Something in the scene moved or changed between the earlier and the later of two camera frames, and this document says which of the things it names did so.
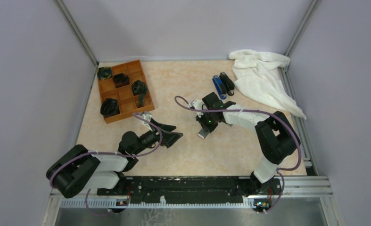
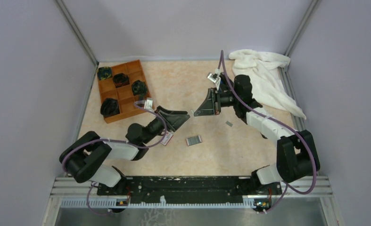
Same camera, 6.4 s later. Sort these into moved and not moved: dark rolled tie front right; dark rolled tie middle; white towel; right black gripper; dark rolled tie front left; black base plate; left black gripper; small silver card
Moved: right black gripper; left black gripper; small silver card
Not moved: dark rolled tie front right; dark rolled tie front left; dark rolled tie middle; black base plate; white towel
